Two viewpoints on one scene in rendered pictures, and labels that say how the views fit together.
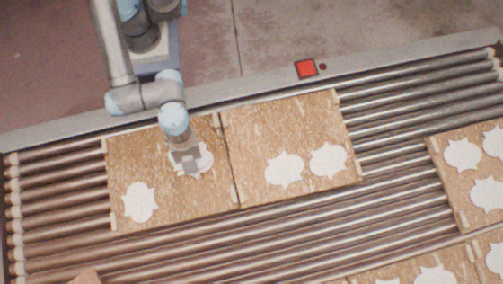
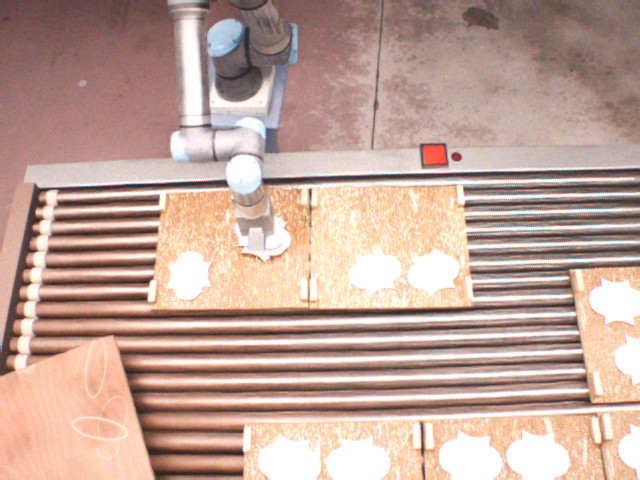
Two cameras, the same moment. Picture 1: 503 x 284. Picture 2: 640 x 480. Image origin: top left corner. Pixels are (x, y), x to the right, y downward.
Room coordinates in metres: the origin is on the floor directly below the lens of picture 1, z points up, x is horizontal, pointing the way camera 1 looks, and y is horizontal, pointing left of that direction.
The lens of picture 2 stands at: (-0.22, -0.18, 2.51)
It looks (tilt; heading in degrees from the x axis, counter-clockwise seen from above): 63 degrees down; 17
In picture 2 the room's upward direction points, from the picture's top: 7 degrees counter-clockwise
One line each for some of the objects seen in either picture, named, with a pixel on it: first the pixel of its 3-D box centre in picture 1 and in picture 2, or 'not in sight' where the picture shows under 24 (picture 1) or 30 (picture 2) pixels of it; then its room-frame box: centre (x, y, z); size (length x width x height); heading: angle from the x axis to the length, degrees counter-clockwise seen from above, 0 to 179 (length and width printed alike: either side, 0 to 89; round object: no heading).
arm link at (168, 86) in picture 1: (164, 93); (242, 144); (0.60, 0.23, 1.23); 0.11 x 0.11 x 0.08; 9
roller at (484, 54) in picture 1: (265, 101); (373, 186); (0.73, -0.06, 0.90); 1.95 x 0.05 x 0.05; 102
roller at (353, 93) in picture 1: (269, 112); (374, 201); (0.68, -0.07, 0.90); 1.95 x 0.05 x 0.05; 102
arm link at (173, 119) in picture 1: (174, 121); (245, 179); (0.50, 0.20, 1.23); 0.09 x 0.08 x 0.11; 9
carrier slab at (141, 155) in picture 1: (167, 172); (231, 247); (0.47, 0.28, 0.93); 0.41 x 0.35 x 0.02; 101
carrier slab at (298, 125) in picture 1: (289, 146); (389, 245); (0.54, -0.13, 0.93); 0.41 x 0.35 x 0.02; 101
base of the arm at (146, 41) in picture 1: (138, 31); (236, 73); (1.03, 0.41, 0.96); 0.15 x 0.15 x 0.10
